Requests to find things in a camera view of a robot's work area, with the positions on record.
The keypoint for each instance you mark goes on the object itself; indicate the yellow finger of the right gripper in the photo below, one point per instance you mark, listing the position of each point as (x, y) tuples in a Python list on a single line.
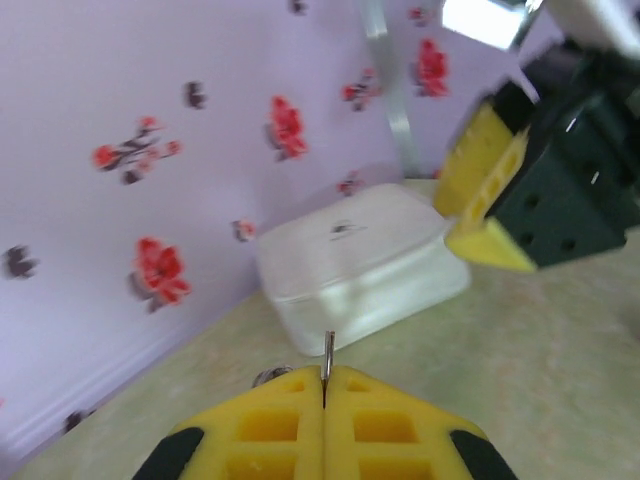
[(475, 150), (492, 245)]

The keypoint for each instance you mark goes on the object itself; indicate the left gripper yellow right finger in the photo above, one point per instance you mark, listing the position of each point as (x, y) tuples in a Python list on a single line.
[(340, 450)]

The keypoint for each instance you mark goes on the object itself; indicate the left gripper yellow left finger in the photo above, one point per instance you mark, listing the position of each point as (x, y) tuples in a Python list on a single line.
[(312, 450)]

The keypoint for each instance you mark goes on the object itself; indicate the white zip case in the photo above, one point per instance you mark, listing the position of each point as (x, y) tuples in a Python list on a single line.
[(350, 260)]

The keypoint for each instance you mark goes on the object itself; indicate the aluminium frame post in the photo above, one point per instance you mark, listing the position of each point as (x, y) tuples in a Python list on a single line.
[(395, 100)]

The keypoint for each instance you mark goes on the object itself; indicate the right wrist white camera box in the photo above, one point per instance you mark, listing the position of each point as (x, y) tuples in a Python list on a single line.
[(590, 20)]

